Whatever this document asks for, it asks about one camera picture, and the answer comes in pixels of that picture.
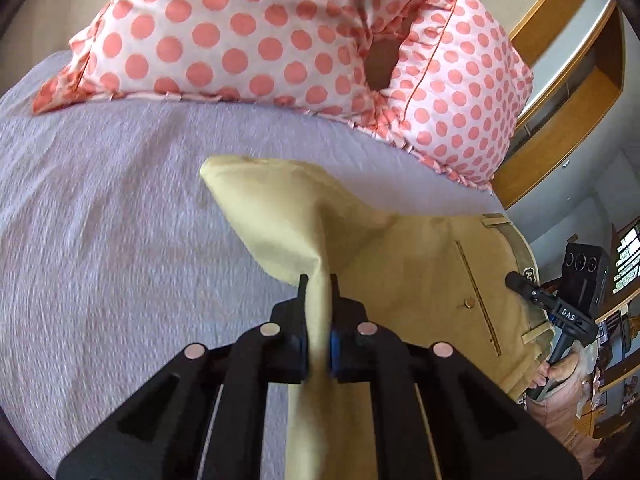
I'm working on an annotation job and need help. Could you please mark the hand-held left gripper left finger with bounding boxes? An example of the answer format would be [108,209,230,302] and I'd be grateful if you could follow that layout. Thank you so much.
[56,274,309,480]

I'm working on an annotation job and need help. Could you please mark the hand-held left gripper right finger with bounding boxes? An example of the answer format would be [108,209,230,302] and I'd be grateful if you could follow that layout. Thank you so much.
[327,274,583,480]

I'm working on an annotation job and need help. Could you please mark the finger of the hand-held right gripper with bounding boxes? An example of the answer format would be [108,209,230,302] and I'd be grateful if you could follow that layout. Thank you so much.
[505,271,543,306]

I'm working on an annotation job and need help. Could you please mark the beige pants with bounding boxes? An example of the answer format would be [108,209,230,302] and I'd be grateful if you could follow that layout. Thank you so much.
[200,155,556,480]

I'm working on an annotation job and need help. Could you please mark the person's right hand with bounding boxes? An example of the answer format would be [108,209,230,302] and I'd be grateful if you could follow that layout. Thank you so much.
[530,345,602,401]

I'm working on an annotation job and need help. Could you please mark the window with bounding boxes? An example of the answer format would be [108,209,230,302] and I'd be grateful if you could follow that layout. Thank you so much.
[612,227,640,293]

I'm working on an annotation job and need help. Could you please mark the wooden shelf unit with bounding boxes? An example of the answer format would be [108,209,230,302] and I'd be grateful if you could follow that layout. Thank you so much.
[492,0,626,210]

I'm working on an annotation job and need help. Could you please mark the lavender bed sheet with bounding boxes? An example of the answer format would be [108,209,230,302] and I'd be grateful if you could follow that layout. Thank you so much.
[0,51,511,478]

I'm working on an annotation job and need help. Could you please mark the pink polka dot pillow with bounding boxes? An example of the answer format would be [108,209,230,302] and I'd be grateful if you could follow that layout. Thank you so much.
[32,0,473,120]
[345,0,535,191]

